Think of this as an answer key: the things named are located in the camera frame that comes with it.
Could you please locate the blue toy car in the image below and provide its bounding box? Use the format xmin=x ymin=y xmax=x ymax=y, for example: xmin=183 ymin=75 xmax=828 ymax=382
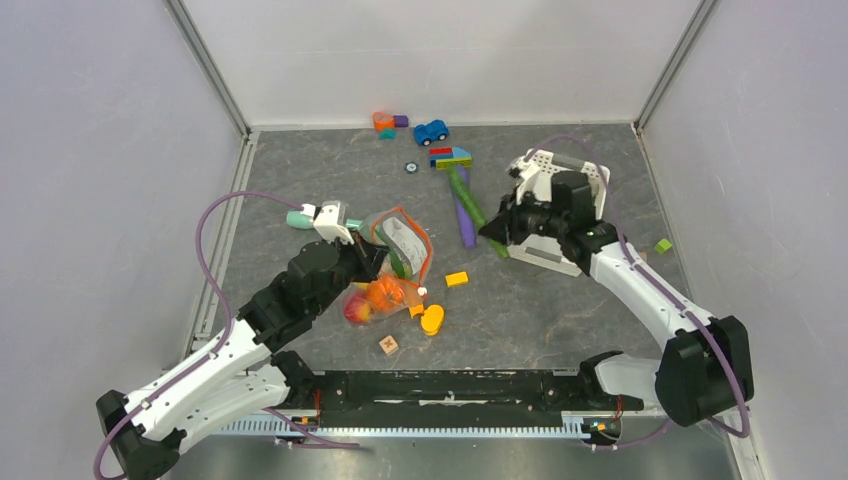
xmin=413 ymin=119 xmax=450 ymax=146

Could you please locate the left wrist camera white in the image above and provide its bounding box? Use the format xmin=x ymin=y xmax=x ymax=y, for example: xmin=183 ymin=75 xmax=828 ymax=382
xmin=300 ymin=200 xmax=354 ymax=245

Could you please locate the short green cucumber toy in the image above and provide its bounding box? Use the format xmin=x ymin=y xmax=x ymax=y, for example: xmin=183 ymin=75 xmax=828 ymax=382
xmin=375 ymin=227 xmax=412 ymax=280

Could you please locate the red apple toy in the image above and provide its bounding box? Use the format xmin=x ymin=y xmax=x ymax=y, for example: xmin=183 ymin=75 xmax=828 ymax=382
xmin=343 ymin=293 xmax=373 ymax=325

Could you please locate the wooden cube with X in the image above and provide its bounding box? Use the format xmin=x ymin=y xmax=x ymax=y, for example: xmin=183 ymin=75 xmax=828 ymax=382
xmin=378 ymin=335 xmax=399 ymax=356

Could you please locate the orange pumpkin toy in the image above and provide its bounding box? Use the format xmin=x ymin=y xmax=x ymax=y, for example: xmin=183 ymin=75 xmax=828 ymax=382
xmin=365 ymin=274 xmax=405 ymax=312

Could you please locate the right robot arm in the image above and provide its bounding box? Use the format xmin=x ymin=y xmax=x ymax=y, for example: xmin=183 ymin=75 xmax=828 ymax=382
xmin=478 ymin=167 xmax=754 ymax=426

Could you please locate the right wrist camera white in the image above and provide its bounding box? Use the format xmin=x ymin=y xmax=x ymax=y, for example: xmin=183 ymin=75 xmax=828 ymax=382
xmin=509 ymin=158 xmax=559 ymax=205

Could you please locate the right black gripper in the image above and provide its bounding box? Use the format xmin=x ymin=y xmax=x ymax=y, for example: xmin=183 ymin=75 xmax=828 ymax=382
xmin=477 ymin=186 xmax=566 ymax=248

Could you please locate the teal small block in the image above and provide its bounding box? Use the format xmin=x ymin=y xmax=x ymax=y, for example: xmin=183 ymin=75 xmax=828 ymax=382
xmin=378 ymin=128 xmax=397 ymax=140

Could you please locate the orange oval block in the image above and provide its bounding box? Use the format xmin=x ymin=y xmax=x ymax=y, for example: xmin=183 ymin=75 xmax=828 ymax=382
xmin=420 ymin=304 xmax=445 ymax=336

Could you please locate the orange brick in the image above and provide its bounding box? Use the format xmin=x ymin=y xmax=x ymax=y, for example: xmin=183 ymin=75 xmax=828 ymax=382
xmin=408 ymin=304 xmax=426 ymax=319

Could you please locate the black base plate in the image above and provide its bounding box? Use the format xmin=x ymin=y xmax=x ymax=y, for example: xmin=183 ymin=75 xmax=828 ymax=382
xmin=270 ymin=351 xmax=645 ymax=429

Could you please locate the multicolour brick stack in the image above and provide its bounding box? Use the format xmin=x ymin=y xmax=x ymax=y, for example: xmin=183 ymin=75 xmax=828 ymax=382
xmin=428 ymin=147 xmax=473 ymax=170

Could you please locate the clear zip bag orange zipper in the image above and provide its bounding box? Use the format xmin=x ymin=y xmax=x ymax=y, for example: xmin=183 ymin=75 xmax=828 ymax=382
xmin=343 ymin=206 xmax=434 ymax=325

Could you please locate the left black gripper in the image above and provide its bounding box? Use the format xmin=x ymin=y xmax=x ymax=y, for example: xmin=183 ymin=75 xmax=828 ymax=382
xmin=311 ymin=227 xmax=391 ymax=316

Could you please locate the purple small block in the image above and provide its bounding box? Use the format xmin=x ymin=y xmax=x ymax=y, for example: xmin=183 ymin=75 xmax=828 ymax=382
xmin=393 ymin=115 xmax=409 ymax=128

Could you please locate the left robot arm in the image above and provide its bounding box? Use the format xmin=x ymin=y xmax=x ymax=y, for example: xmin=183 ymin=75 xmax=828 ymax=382
xmin=93 ymin=237 xmax=389 ymax=479

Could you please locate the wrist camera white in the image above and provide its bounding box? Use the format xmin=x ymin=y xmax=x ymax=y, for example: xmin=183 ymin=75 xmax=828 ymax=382
xmin=509 ymin=158 xmax=559 ymax=205
xmin=300 ymin=200 xmax=354 ymax=245

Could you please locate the yellow brick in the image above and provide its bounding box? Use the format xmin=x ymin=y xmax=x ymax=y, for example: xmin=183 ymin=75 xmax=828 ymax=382
xmin=444 ymin=271 xmax=469 ymax=288

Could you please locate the long green cucumber toy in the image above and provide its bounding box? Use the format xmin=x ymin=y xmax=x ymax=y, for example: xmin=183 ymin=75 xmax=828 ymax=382
xmin=447 ymin=166 xmax=487 ymax=238

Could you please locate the small green cube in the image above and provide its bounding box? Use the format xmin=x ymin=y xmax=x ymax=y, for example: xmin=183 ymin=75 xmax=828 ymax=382
xmin=654 ymin=238 xmax=673 ymax=255

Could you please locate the white plastic basket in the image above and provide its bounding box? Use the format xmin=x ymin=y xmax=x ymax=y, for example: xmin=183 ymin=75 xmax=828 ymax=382
xmin=507 ymin=149 xmax=610 ymax=277

